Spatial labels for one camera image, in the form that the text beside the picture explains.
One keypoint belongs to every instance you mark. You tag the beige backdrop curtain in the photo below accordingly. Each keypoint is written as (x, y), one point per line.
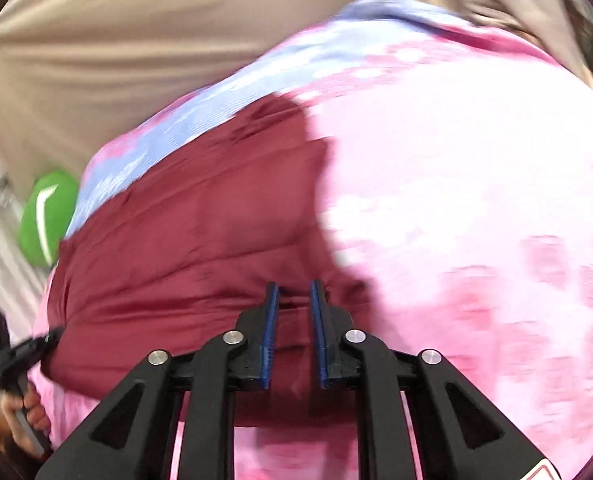
(126, 35)

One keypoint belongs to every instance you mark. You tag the green plush pillow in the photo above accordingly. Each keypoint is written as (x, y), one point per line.
(64, 195)

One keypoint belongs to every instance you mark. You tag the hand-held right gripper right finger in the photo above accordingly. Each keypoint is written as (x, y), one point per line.
(319, 335)

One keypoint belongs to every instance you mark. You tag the person's left hand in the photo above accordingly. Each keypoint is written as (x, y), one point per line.
(37, 410)

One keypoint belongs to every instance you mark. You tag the maroon quilted jacket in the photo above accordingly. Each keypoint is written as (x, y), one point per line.
(176, 235)

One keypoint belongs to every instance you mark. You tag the pink rose print bedsheet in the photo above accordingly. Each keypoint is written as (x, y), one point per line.
(451, 210)

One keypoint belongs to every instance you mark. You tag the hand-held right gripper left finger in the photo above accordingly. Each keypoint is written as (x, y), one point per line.
(271, 335)

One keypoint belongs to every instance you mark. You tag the white satin curtain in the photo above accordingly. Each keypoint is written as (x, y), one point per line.
(1, 260)

